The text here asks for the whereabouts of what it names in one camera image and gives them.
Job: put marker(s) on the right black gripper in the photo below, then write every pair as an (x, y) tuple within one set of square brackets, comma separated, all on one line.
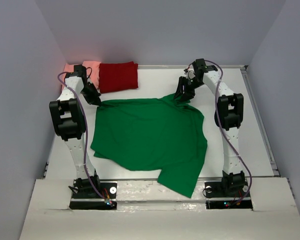
[(188, 94)]

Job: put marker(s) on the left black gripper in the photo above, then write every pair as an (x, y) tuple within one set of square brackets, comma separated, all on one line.
[(94, 99)]

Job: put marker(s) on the green t shirt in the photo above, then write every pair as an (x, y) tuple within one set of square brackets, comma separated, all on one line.
[(149, 134)]

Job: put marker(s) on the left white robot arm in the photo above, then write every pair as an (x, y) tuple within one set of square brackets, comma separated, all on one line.
[(70, 123)]

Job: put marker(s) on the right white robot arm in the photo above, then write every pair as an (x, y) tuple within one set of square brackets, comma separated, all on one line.
[(228, 117)]

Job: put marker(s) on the folded pink t shirt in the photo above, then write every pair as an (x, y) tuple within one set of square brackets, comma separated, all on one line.
[(92, 70)]

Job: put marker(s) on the folded red t shirt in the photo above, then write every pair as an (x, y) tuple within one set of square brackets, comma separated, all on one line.
[(115, 77)]

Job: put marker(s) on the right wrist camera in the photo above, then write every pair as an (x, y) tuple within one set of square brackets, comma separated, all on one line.
[(189, 73)]

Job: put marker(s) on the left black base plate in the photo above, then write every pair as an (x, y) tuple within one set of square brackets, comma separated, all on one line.
[(88, 199)]

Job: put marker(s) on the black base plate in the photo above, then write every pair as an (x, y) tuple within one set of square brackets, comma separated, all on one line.
[(217, 199), (88, 199)]

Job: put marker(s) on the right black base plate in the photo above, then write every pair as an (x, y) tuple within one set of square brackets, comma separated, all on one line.
[(217, 199)]

